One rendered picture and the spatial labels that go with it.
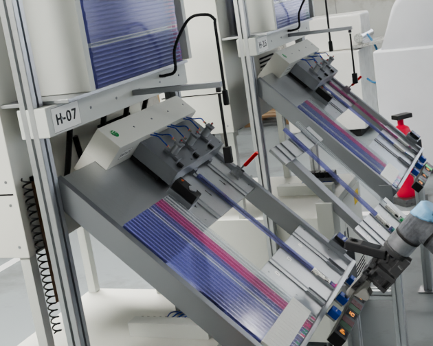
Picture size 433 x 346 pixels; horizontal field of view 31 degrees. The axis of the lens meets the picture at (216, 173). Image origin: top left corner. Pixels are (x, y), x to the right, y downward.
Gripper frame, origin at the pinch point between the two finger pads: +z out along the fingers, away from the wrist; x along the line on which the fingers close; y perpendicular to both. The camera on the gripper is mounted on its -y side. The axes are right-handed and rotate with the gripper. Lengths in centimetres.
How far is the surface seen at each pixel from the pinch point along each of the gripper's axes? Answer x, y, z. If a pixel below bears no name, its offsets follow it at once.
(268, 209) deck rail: 18.9, -33.2, 4.4
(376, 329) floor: 122, 32, 67
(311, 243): 13.4, -16.4, 1.7
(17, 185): -48, -81, 10
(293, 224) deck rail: 18.9, -24.1, 2.9
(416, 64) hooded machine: 387, -36, 16
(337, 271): 9.7, -5.2, 1.5
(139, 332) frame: -15, -39, 46
